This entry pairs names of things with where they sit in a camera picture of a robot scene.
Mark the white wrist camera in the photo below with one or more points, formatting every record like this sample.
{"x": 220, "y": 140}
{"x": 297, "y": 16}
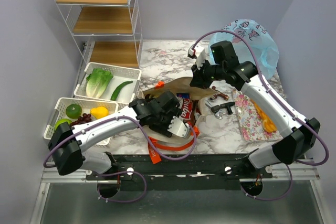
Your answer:
{"x": 178, "y": 128}
{"x": 199, "y": 54}

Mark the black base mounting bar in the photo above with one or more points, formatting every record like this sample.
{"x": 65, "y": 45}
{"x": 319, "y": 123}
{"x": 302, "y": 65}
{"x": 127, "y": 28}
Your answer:
{"x": 196, "y": 172}

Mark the blue plastic grocery bag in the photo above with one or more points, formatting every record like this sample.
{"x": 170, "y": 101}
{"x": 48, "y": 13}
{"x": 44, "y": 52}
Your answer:
{"x": 262, "y": 44}

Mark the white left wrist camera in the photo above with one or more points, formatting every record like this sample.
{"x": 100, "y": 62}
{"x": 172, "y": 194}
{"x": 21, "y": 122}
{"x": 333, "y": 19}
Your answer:
{"x": 178, "y": 128}

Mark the floral pattern tray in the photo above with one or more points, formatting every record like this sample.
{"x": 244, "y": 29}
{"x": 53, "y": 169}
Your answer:
{"x": 250, "y": 121}

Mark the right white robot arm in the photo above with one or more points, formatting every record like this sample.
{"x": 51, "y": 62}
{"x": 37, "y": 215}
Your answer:
{"x": 298, "y": 133}

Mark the white perforated basket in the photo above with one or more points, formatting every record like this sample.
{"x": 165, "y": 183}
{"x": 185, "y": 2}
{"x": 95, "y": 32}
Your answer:
{"x": 120, "y": 75}
{"x": 86, "y": 105}

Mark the white wire shelf rack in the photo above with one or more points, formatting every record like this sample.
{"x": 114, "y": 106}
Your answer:
{"x": 105, "y": 31}

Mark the white perforated basket rear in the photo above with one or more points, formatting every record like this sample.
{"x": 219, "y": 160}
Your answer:
{"x": 120, "y": 75}

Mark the green chili pepper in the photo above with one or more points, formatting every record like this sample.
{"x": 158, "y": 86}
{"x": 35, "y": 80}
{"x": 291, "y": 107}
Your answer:
{"x": 118, "y": 89}

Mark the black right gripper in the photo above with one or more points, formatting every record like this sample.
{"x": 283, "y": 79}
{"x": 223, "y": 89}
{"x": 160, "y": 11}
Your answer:
{"x": 197, "y": 80}

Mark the green lettuce leaf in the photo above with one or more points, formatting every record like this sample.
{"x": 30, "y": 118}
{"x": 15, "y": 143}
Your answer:
{"x": 97, "y": 82}

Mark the braided golden bread loaf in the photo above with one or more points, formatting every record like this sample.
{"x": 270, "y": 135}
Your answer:
{"x": 267, "y": 123}

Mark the silver open-end wrench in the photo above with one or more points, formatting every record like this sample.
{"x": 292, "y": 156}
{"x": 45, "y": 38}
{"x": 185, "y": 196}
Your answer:
{"x": 219, "y": 113}

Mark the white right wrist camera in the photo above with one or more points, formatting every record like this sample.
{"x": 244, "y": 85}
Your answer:
{"x": 199, "y": 54}

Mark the black pipe tee fitting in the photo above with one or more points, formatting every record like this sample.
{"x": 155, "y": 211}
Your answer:
{"x": 228, "y": 106}

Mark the white perforated basket front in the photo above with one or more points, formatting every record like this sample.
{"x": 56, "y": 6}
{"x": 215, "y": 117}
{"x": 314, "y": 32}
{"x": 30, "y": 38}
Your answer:
{"x": 86, "y": 105}

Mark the green lime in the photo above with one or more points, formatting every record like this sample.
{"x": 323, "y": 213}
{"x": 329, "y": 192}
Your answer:
{"x": 73, "y": 111}

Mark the dark red grape bunch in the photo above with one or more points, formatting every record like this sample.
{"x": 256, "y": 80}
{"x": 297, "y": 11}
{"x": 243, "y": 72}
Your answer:
{"x": 85, "y": 118}

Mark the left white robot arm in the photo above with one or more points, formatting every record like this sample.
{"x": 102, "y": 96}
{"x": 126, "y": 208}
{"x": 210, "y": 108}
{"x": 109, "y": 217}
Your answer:
{"x": 69, "y": 143}

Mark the beige canvas tote bag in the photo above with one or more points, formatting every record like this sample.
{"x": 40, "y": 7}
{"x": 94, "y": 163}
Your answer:
{"x": 162, "y": 143}

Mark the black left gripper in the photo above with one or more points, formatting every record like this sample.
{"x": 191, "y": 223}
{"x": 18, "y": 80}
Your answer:
{"x": 163, "y": 129}

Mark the dark red handled tool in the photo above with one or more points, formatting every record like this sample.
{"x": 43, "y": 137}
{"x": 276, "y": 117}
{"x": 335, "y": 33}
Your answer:
{"x": 218, "y": 94}

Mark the yellow lemon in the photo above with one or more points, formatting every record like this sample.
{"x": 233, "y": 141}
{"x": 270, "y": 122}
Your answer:
{"x": 99, "y": 112}

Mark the aluminium rail frame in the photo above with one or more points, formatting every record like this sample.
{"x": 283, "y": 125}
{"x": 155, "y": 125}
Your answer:
{"x": 292, "y": 195}

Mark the red white snack packet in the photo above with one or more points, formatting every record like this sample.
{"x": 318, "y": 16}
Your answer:
{"x": 187, "y": 107}

